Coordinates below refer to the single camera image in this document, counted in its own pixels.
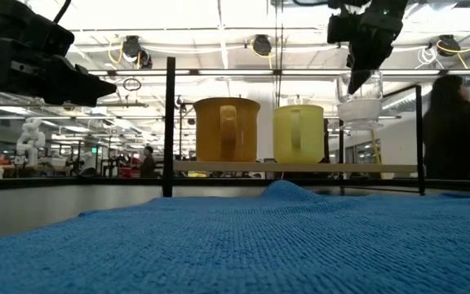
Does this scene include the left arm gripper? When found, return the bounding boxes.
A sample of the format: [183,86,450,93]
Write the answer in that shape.
[0,38,118,107]

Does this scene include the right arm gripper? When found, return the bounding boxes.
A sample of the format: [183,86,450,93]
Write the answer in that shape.
[347,0,410,96]

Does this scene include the clear glass mug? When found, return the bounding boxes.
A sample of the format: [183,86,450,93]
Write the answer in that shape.
[335,69,384,132]

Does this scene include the pale yellow-green mug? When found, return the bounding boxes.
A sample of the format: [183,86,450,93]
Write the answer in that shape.
[273,104,326,165]

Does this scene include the orange speckled mug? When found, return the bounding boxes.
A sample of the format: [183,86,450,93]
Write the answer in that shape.
[193,96,261,163]

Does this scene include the white robot figure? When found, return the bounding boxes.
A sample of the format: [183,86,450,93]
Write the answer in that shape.
[16,117,47,167]

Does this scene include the red tool cart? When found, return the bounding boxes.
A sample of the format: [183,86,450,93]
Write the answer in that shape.
[118,157,142,179]

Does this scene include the person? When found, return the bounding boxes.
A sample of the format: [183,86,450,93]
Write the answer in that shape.
[422,74,470,181]
[139,145,157,179]

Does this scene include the blue microfibre cloth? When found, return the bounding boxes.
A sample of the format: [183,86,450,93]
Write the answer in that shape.
[0,179,470,294]

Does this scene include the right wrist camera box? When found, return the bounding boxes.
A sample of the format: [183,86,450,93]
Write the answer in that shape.
[326,14,362,45]

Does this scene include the black cable loop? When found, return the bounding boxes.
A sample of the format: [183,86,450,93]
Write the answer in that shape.
[122,77,143,92]

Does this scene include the white cable coil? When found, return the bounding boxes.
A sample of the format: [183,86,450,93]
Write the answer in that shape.
[416,47,438,69]

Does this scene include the black ceiling cable reel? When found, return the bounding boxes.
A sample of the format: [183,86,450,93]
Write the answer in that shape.
[437,34,463,57]
[121,34,153,69]
[252,33,273,57]

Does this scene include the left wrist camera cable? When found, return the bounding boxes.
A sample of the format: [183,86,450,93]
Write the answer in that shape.
[53,0,73,25]

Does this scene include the yellow hanging cord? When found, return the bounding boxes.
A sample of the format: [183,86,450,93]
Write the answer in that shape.
[369,129,384,180]

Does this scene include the black metal shelf frame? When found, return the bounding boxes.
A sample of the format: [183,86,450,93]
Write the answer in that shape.
[162,56,427,198]

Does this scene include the black aluminium rig frame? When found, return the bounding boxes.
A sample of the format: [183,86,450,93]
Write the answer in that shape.
[0,176,470,194]

